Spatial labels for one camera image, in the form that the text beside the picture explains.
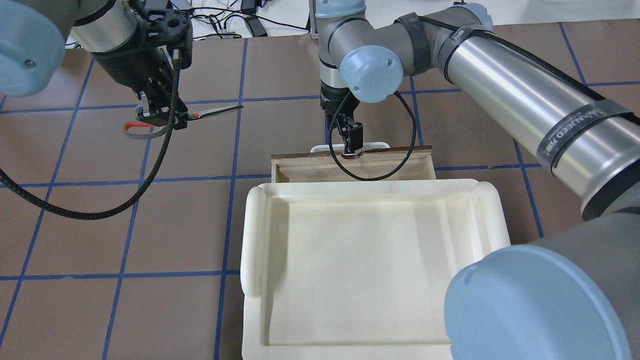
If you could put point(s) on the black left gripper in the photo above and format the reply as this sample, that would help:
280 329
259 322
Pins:
126 71

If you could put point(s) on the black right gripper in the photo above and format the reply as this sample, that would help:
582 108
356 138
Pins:
332 102

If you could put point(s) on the brown wooden drawer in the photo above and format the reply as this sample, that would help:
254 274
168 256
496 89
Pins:
316 167

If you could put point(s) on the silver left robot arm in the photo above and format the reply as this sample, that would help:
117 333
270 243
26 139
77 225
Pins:
34 34

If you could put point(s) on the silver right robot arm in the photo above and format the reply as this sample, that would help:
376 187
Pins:
569 296

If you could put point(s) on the cream plastic tray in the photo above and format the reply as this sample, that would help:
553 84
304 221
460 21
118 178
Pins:
359 270

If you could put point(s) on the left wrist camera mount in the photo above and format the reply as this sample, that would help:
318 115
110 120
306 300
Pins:
160 24

